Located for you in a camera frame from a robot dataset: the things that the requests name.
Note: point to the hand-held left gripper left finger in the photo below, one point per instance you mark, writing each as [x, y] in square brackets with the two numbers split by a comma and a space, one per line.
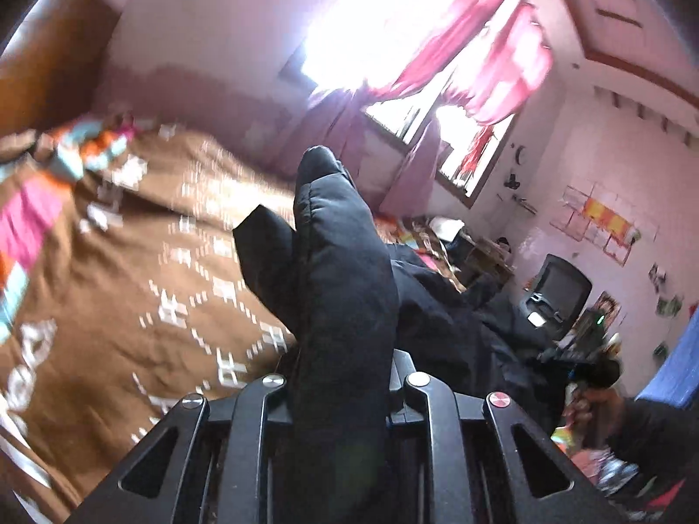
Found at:
[267, 393]

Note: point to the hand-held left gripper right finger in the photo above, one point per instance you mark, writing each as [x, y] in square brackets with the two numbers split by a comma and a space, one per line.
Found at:
[420, 393]

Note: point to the black puffer jacket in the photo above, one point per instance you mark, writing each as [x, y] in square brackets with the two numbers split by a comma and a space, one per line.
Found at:
[338, 284]

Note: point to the person's right forearm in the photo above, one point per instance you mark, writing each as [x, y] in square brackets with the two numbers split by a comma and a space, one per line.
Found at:
[650, 436]

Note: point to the person's right hand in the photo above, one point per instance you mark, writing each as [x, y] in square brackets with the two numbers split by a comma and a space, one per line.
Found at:
[583, 412]

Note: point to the blue cloth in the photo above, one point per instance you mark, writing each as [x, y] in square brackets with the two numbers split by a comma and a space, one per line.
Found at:
[677, 365]

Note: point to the black office chair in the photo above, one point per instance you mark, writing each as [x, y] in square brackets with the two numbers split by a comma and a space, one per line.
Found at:
[562, 284]

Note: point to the cluttered wooden desk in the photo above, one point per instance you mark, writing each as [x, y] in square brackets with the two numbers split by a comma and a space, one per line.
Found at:
[486, 262]

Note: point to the brown printed blanket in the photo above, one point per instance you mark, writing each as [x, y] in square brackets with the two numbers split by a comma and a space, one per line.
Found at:
[136, 240]

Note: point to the pink tied curtain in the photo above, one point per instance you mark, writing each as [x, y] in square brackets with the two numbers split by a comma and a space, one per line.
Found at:
[338, 125]
[415, 174]

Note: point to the pink curtain valance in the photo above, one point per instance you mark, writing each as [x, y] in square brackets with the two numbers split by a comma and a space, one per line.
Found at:
[480, 54]

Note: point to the window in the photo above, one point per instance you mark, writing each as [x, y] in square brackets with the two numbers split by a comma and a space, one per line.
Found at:
[327, 27]

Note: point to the wooden headboard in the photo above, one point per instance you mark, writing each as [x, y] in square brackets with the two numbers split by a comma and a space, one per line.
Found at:
[49, 76]

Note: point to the small wall stickers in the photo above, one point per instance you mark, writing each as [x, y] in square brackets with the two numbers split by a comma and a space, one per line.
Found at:
[669, 305]

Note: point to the colourful wall posters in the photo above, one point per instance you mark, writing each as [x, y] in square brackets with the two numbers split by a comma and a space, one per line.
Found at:
[600, 213]

